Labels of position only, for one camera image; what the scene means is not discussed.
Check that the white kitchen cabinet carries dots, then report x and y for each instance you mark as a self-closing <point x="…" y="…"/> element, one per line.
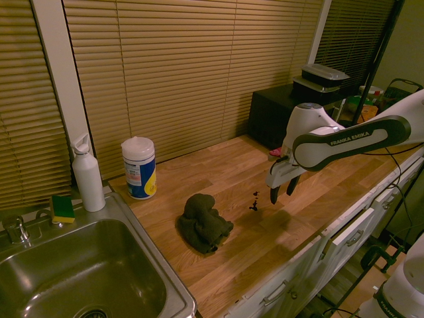
<point x="308" y="278"/>

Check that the dark towel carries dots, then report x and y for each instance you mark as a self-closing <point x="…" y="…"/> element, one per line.
<point x="202" y="225"/>

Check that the black and steel microwave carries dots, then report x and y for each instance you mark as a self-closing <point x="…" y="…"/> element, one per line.
<point x="271" y="116"/>

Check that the pink small object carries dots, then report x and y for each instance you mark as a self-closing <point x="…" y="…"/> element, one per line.
<point x="276" y="152"/>

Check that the chrome sink faucet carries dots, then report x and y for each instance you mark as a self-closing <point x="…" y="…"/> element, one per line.
<point x="16" y="228"/>

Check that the disinfecting wipes canister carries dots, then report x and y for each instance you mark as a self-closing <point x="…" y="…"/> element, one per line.
<point x="139" y="165"/>

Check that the black lidded food container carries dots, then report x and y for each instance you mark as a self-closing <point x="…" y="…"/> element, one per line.
<point x="311" y="89"/>
<point x="323" y="74"/>

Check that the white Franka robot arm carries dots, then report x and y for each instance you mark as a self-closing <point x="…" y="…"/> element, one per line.
<point x="314" y="155"/>

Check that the white window frame post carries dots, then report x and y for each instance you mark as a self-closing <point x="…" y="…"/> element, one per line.
<point x="63" y="73"/>
<point x="319" y="30"/>

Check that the white metal water bottle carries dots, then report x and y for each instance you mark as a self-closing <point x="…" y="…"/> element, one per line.
<point x="87" y="179"/>

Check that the black camera stand pole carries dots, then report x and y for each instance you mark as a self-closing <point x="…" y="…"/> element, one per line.
<point x="381" y="56"/>

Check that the wide tan window blind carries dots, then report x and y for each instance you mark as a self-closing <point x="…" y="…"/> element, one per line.
<point x="185" y="73"/>

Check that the stainless steel sink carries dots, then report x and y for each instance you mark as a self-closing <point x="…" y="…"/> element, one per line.
<point x="83" y="265"/>

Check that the black clamp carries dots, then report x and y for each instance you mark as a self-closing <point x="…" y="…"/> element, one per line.
<point x="381" y="258"/>

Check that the narrow tan window blind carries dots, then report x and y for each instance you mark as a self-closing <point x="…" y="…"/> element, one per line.
<point x="26" y="116"/>

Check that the dark window blind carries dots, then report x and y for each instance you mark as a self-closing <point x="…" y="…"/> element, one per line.
<point x="351" y="39"/>

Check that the white plastic bucket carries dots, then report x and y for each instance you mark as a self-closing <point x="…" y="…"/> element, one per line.
<point x="372" y="91"/>

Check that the round metal cabinet knob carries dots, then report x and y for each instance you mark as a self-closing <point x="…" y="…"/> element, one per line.
<point x="293" y="294"/>

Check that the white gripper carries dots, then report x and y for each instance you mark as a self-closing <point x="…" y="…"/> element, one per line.
<point x="281" y="174"/>

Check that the white open drawer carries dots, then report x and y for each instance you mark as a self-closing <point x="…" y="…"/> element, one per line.
<point x="351" y="228"/>

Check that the dark liquid spill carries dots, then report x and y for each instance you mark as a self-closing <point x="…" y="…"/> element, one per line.
<point x="254" y="202"/>

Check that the green and yellow sponge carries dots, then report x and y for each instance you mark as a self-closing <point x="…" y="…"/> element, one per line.
<point x="62" y="210"/>

